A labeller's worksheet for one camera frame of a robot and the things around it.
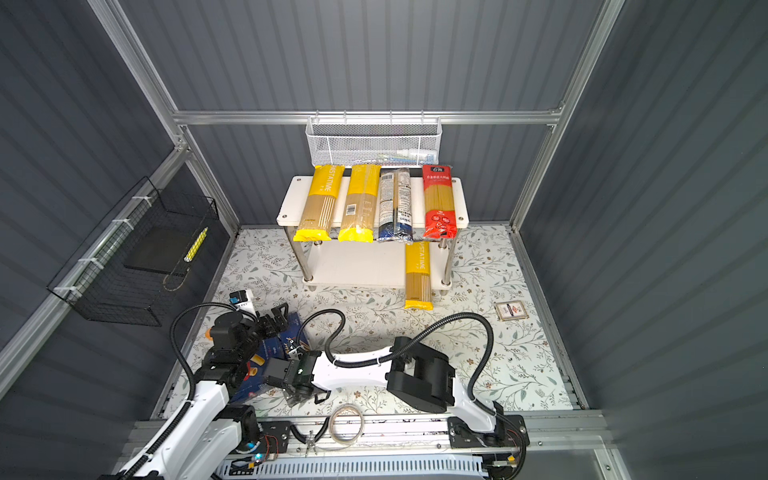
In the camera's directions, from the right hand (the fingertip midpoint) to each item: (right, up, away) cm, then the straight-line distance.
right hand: (308, 386), depth 82 cm
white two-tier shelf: (+2, +33, +19) cm, 38 cm away
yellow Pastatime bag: (+31, +27, +12) cm, 43 cm away
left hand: (-11, +21, +2) cm, 24 cm away
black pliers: (+2, -10, -8) cm, 13 cm away
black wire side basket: (-40, +40, -4) cm, 57 cm away
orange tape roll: (-15, +20, -21) cm, 33 cm away
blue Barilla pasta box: (-10, +11, 0) cm, 15 cm away
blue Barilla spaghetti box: (-8, +13, +9) cm, 18 cm away
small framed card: (+61, +19, +13) cm, 65 cm away
